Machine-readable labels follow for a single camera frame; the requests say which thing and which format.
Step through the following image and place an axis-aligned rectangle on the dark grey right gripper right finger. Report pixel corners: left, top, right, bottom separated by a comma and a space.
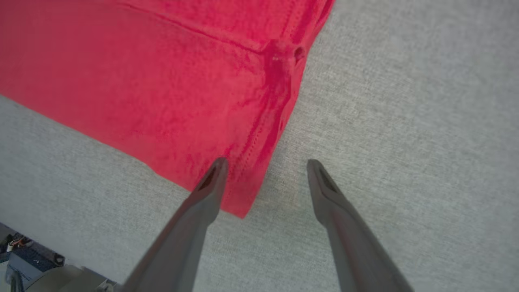
307, 159, 414, 292

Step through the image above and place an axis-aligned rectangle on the red and white garment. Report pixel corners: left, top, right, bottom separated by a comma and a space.
0, 0, 336, 219

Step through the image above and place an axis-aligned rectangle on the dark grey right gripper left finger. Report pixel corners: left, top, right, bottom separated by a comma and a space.
121, 157, 229, 292

